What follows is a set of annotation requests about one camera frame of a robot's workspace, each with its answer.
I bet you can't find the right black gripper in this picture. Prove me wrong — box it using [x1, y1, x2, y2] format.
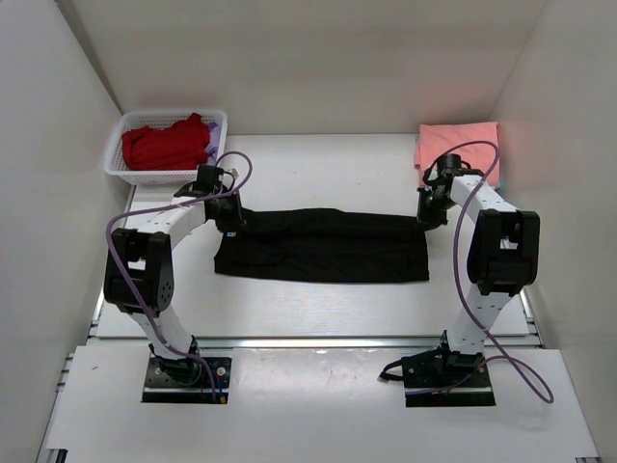
[413, 188, 456, 235]

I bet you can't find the black t shirt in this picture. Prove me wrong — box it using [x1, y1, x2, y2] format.
[214, 208, 430, 284]

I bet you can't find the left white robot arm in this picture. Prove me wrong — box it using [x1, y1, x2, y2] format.
[103, 165, 245, 388]

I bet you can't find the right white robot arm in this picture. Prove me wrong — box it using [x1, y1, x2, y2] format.
[379, 152, 540, 395]

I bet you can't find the folded pink t shirt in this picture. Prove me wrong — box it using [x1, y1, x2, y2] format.
[415, 122, 498, 177]

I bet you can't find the red t shirt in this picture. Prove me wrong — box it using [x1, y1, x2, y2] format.
[121, 113, 209, 171]

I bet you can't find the white plastic basket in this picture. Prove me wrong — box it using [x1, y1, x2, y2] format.
[104, 109, 228, 185]

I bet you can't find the aluminium table rail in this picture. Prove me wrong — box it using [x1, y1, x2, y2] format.
[86, 192, 546, 353]

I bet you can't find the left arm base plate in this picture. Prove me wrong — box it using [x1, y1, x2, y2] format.
[142, 351, 232, 405]

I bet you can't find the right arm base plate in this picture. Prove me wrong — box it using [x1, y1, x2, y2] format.
[378, 352, 496, 408]

